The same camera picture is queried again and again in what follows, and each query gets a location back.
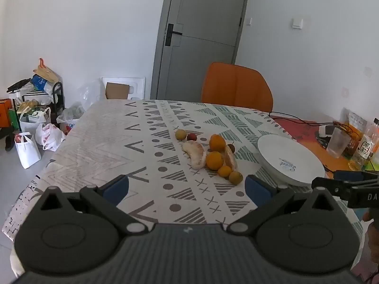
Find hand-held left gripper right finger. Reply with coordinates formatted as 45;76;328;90
226;174;342;237

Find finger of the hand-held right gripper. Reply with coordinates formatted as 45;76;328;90
333;170;379;184
311;177;356;198

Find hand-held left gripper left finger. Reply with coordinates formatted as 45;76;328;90
38;174;155;237

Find orange-fleshed pomelo segment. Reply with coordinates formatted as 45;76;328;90
223;145;238;170

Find white plate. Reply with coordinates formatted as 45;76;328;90
257;134;326;187

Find large orange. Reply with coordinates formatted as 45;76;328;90
205;151;224;171
209;134;227;152

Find person's right hand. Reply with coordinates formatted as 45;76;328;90
362;208;379;270

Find yellow drink bottle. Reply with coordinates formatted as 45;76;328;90
349;118;379;171

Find clear plastic cup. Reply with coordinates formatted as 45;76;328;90
326;127;350;159

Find white patterned tablecloth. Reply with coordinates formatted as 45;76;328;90
1;99;365;279

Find brown snack bag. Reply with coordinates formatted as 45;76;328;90
343;109;368;154

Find curved pale pomelo segment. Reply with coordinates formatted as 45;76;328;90
182;141;207;170

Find crumpled clear plastic bag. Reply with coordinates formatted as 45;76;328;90
57;106;86;133

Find white bag with red print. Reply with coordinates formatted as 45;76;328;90
36;123;66;151

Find plain white bag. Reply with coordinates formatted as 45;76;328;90
15;133;41;169

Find brown cardboard box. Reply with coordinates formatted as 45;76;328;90
106;82;130;99

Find black storage rack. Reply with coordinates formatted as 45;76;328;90
50;82;66;125

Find orange chair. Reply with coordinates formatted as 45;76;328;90
201;62;273;113

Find white tote bag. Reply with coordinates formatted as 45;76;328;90
19;107;51;133

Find blue white package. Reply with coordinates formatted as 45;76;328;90
31;74;54;93

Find orange box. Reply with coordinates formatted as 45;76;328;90
0;99;14;128

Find tan cardboard pieces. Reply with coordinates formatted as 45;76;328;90
33;58;59;83

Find black flat item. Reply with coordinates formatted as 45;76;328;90
7;78;32;92

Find grey door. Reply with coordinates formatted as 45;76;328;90
150;0;252;107

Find black cable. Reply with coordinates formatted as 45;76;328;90
268;111;365;138

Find black door handle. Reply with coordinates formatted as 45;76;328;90
165;24;182;47

